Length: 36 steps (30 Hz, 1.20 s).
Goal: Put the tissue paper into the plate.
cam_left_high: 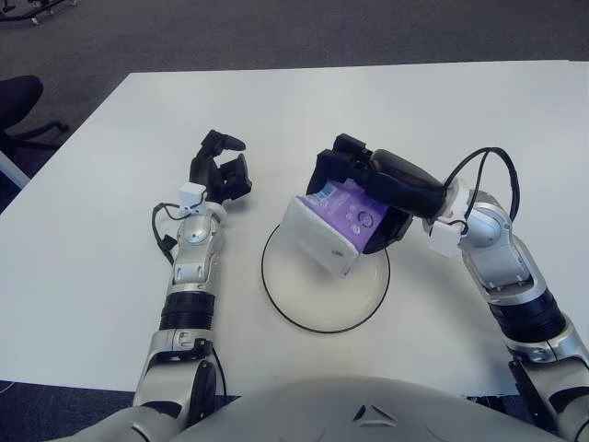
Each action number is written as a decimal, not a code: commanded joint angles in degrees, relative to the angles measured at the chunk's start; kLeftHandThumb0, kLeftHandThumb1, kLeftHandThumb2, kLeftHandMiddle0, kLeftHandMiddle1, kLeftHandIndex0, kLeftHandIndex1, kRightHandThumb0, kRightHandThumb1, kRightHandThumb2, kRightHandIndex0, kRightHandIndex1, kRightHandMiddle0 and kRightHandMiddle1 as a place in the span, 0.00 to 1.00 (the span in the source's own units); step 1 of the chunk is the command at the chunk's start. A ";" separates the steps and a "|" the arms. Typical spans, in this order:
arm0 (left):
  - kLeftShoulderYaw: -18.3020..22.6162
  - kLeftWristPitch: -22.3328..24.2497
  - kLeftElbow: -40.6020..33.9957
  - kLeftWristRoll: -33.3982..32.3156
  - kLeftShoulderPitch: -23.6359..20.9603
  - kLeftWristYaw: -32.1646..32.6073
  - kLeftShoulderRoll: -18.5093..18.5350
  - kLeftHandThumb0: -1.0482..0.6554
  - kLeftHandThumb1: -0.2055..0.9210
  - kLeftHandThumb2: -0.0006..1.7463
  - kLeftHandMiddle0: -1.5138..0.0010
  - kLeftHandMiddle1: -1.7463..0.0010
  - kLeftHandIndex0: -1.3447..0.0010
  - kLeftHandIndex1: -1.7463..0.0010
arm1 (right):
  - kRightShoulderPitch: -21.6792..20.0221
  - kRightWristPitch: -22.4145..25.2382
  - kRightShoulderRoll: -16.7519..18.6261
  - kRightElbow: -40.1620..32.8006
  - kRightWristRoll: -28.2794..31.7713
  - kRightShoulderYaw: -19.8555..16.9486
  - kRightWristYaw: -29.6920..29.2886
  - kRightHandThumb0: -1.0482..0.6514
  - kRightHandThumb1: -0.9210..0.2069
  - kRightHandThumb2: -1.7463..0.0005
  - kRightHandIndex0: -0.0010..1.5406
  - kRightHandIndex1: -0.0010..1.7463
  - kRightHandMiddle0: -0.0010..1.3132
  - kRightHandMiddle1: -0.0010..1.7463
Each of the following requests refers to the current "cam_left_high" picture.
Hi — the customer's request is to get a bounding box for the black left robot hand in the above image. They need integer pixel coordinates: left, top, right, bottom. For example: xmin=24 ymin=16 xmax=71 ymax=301
xmin=189 ymin=129 xmax=253 ymax=204

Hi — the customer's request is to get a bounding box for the black wheeled frame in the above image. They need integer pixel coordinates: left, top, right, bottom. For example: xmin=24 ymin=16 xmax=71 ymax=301
xmin=0 ymin=0 xmax=65 ymax=27

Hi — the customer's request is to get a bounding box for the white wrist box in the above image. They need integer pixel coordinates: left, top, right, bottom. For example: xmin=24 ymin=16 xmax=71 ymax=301
xmin=431 ymin=221 xmax=464 ymax=257
xmin=179 ymin=182 xmax=206 ymax=214

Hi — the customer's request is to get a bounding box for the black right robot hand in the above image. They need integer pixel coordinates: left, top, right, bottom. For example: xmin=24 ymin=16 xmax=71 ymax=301
xmin=306 ymin=133 xmax=447 ymax=254

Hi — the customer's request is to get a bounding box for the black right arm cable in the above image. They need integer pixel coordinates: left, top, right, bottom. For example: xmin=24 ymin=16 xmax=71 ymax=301
xmin=444 ymin=146 xmax=521 ymax=222

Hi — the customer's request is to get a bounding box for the black office chair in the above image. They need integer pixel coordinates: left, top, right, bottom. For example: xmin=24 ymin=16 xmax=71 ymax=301
xmin=0 ymin=76 xmax=68 ymax=151

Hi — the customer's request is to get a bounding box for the white desk edge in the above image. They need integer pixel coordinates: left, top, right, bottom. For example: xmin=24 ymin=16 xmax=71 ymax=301
xmin=0 ymin=149 xmax=29 ymax=188

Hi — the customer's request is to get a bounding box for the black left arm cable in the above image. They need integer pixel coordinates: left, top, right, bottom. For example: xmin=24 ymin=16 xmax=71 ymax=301
xmin=151 ymin=202 xmax=179 ymax=266

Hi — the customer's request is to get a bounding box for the grey robot torso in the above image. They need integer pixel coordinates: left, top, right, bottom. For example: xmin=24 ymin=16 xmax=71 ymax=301
xmin=98 ymin=375 xmax=567 ymax=442

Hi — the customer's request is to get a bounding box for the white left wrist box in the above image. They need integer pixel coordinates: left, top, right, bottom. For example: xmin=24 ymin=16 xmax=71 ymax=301
xmin=179 ymin=182 xmax=206 ymax=214

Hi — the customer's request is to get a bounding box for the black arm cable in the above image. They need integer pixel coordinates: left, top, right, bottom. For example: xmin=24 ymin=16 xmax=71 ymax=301
xmin=151 ymin=202 xmax=179 ymax=266
xmin=444 ymin=146 xmax=521 ymax=222

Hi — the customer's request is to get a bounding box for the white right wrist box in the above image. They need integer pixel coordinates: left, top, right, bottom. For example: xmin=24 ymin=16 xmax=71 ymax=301
xmin=431 ymin=221 xmax=464 ymax=257

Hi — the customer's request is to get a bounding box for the purple tissue paper pack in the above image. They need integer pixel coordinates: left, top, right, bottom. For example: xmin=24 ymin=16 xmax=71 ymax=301
xmin=280 ymin=180 xmax=392 ymax=278

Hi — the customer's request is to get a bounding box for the white plate with black rim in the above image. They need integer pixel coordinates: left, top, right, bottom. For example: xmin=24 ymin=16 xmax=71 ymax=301
xmin=260 ymin=225 xmax=391 ymax=333

